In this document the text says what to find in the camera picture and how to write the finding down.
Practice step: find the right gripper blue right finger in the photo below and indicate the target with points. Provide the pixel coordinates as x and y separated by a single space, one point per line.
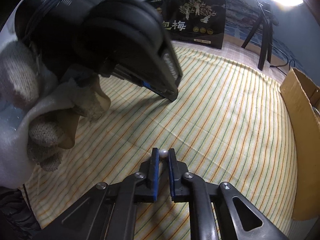
217 211

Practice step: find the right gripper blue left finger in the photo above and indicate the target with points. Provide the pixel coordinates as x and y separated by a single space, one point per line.
108 211

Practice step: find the small pearl earring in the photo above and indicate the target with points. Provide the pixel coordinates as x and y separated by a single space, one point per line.
163 153

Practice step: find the left gloved hand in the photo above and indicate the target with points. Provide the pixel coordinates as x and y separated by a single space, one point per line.
39 116

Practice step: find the yellow striped bed sheet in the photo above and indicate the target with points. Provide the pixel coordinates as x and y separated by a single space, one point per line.
229 123

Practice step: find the cardboard box tray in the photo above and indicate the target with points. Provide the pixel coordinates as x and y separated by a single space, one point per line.
301 97

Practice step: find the black tripod stand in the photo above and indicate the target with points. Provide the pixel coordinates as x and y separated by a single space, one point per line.
267 36

